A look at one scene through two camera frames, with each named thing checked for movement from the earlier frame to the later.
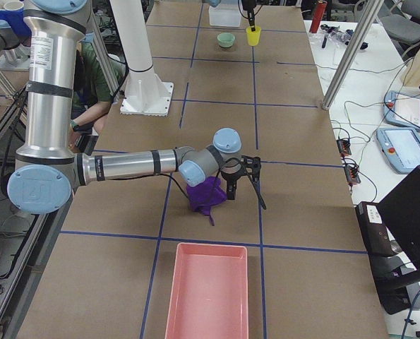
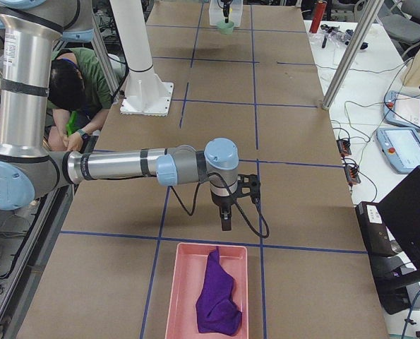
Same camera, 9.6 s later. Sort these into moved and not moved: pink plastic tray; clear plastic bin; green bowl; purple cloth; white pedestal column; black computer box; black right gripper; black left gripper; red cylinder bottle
Moved: black left gripper; black right gripper; purple cloth; green bowl
Not moved: pink plastic tray; white pedestal column; black computer box; red cylinder bottle; clear plastic bin
